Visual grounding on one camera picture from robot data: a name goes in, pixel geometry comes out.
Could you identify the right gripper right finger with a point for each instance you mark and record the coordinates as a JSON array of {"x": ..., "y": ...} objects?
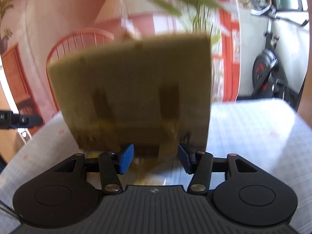
[{"x": 199, "y": 165}]

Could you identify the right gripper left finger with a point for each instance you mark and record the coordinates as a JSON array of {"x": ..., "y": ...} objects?
[{"x": 113, "y": 164}]

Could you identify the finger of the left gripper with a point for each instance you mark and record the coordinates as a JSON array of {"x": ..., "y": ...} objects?
[{"x": 11, "y": 120}]

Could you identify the plaid blue tablecloth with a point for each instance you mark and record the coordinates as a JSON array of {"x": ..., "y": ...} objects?
[{"x": 268, "y": 133}]

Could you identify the cardboard box with plastic liner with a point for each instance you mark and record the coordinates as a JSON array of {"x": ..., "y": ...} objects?
[{"x": 153, "y": 92}]

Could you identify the black exercise bike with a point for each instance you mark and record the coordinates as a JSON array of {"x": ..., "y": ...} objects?
[{"x": 268, "y": 75}]

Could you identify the wooden door panel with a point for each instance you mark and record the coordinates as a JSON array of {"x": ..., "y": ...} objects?
[{"x": 305, "y": 105}]

